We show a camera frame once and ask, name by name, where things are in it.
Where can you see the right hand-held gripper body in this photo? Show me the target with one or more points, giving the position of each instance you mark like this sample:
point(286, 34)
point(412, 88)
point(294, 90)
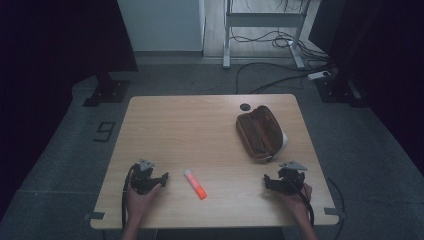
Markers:
point(291, 181)

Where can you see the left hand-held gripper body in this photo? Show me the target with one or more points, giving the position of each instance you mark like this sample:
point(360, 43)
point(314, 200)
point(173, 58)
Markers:
point(142, 180)

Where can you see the person's right hand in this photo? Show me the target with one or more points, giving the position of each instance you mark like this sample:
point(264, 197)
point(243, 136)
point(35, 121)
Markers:
point(297, 201)

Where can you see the person's left hand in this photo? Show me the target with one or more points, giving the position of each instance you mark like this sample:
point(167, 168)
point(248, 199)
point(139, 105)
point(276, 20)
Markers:
point(140, 202)

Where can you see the orange glue stick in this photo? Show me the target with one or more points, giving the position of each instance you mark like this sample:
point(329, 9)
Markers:
point(195, 184)

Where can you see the brown pencil case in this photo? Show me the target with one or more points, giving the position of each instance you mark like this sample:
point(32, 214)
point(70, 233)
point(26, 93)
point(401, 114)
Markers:
point(260, 132)

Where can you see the black stand base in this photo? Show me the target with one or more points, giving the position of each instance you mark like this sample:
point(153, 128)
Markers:
point(336, 90)
point(108, 90)

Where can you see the white power strip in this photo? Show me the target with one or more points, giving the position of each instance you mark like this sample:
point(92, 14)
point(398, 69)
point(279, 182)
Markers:
point(319, 75)

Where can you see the dark curtain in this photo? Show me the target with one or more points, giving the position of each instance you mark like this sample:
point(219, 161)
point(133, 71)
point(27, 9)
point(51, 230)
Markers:
point(50, 66)
point(383, 60)

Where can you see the white panel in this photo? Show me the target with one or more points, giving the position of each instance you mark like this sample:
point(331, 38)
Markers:
point(160, 23)

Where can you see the white desk frame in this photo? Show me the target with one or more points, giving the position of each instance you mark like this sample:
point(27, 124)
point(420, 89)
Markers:
point(263, 19)

